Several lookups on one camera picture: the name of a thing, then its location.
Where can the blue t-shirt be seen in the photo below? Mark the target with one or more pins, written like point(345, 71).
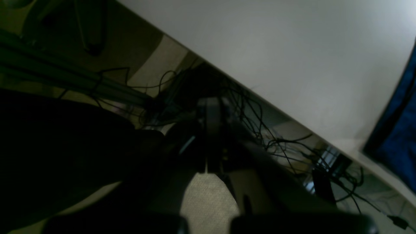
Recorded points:
point(393, 140)

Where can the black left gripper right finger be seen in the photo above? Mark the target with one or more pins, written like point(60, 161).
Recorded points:
point(269, 198)

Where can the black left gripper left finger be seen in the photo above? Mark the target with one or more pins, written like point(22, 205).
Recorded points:
point(149, 201)

